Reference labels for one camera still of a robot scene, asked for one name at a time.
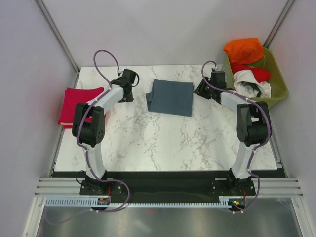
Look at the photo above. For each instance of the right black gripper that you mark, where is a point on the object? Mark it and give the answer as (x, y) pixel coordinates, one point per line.
(200, 90)

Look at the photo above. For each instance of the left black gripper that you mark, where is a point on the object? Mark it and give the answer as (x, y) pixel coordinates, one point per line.
(130, 98)

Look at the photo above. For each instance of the blue grey t shirt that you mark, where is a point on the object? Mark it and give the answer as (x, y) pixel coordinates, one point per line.
(171, 97)

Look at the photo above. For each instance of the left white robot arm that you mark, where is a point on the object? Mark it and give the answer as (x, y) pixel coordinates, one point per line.
(89, 120)

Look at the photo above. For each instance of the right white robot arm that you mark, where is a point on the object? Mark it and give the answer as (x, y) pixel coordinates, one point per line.
(253, 125)

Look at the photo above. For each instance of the white green crumpled t shirt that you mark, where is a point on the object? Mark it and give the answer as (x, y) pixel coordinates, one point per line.
(246, 85)

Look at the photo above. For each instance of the orange t shirt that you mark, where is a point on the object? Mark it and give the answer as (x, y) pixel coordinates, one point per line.
(244, 51)

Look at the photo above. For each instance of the red t shirt in basket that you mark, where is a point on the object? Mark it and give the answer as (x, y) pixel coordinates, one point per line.
(258, 74)

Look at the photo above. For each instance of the green plastic basket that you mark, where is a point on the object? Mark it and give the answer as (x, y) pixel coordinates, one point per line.
(268, 62)

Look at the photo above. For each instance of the right aluminium frame post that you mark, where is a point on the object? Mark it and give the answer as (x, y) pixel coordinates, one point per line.
(279, 22)

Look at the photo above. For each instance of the aluminium frame post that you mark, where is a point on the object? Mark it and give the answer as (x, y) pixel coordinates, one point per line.
(279, 22)
(56, 33)

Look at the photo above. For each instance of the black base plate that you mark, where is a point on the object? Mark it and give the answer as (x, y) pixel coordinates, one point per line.
(113, 185)

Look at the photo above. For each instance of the left aluminium frame post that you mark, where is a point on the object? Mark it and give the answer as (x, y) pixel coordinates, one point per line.
(56, 33)

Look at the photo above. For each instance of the aluminium rail profile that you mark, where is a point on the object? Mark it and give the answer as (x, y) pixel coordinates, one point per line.
(268, 187)

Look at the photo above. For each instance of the white slotted cable duct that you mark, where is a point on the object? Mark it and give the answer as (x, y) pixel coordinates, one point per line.
(105, 201)

